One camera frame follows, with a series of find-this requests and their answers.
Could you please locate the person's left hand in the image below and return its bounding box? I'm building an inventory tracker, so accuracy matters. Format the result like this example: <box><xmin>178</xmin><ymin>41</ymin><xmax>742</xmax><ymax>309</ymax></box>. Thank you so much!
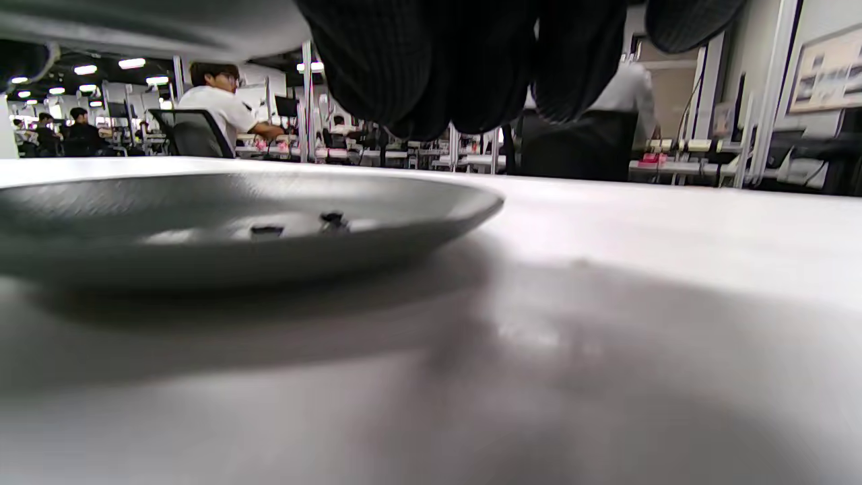
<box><xmin>0</xmin><ymin>40</ymin><xmax>60</xmax><ymax>92</ymax></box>

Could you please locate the person's right hand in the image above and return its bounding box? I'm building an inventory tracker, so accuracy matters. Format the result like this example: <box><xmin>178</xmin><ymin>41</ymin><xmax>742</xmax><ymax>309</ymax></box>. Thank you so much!
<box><xmin>294</xmin><ymin>0</ymin><xmax>748</xmax><ymax>142</ymax></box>

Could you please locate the grey ceramic plate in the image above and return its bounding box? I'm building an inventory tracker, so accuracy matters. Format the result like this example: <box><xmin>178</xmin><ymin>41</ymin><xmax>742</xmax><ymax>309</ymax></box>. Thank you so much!
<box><xmin>0</xmin><ymin>0</ymin><xmax>312</xmax><ymax>63</ymax></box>
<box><xmin>0</xmin><ymin>172</ymin><xmax>506</xmax><ymax>294</ymax></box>

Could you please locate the pile of coffee beans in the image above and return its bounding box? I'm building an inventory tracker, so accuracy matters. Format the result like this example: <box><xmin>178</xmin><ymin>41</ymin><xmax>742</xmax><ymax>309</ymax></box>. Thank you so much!
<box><xmin>249</xmin><ymin>211</ymin><xmax>351</xmax><ymax>241</ymax></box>

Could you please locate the row of ceiling lights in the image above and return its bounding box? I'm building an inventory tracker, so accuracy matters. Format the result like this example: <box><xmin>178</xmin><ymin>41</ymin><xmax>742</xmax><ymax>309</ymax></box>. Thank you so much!
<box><xmin>10</xmin><ymin>57</ymin><xmax>325</xmax><ymax>108</ymax></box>

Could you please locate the dark mesh desk chair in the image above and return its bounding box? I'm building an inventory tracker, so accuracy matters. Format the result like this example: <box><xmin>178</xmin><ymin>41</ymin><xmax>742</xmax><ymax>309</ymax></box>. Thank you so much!
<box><xmin>148</xmin><ymin>109</ymin><xmax>236</xmax><ymax>160</ymax></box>

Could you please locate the white metal post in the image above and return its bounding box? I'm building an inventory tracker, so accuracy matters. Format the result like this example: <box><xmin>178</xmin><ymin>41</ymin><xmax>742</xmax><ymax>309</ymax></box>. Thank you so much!
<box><xmin>734</xmin><ymin>0</ymin><xmax>802</xmax><ymax>189</ymax></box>

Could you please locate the framed wall picture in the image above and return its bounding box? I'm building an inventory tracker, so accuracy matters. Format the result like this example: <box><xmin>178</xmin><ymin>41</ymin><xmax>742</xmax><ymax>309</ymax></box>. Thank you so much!
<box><xmin>787</xmin><ymin>24</ymin><xmax>862</xmax><ymax>115</ymax></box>

